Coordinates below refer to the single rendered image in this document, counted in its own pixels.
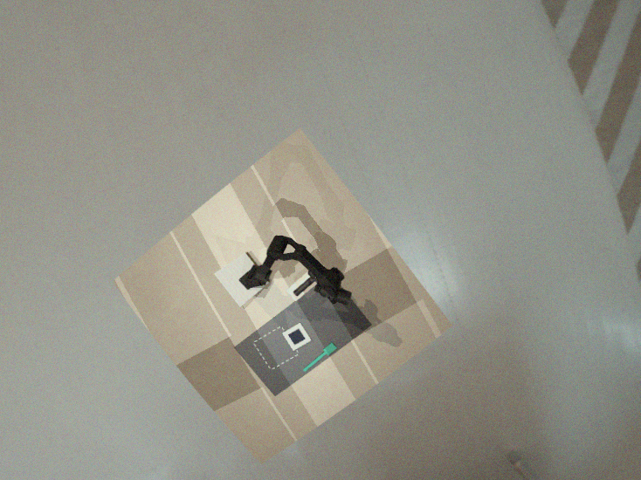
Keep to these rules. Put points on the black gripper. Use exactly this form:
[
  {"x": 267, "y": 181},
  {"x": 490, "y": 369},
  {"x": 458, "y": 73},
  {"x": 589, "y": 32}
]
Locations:
[{"x": 316, "y": 280}]

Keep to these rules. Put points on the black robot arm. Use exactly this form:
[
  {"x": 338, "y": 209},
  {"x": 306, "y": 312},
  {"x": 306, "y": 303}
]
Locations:
[{"x": 329, "y": 280}]

